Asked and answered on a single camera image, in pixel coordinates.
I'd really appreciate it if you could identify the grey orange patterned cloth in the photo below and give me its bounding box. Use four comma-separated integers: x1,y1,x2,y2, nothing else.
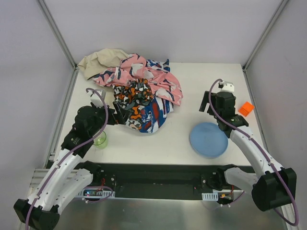
112,79,154,130

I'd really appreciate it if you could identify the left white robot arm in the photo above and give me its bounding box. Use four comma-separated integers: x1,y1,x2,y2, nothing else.
13,102,130,230

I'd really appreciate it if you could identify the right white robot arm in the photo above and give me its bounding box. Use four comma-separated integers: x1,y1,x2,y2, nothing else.
199,91,297,211

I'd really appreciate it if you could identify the blue red patterned cloth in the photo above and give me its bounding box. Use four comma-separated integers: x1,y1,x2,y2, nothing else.
139,61,174,133

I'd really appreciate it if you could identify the pink patterned cloth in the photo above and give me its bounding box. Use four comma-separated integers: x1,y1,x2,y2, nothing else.
93,54,183,106

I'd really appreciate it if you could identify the beige cloth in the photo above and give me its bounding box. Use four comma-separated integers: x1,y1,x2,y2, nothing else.
77,48,129,80

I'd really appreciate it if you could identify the orange plastic block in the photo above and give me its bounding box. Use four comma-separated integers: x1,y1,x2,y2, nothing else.
238,102,255,117

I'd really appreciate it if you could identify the green plastic cup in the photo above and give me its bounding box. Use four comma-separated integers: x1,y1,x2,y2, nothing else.
94,131,108,150

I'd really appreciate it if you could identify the blue round plate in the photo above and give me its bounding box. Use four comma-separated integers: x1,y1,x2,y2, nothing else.
189,122,228,159

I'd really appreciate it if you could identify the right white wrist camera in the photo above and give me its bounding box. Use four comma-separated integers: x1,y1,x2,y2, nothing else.
218,80,235,93

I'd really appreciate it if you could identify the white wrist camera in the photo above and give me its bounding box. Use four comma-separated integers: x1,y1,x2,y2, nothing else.
218,80,235,93
88,89,106,108

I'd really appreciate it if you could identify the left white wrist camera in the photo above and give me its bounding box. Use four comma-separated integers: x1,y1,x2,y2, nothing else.
88,89,106,108

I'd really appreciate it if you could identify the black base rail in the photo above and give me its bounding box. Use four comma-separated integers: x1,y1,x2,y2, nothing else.
77,161,239,200

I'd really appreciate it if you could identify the right aluminium frame post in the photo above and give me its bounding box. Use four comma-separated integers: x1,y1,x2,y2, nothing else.
241,0,291,72

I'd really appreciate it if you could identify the aluminium frame post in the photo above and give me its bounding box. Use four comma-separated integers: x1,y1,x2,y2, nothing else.
36,0,80,70
241,0,291,72

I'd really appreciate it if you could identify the left aluminium frame post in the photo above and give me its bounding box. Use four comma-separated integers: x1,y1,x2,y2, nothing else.
36,0,80,70

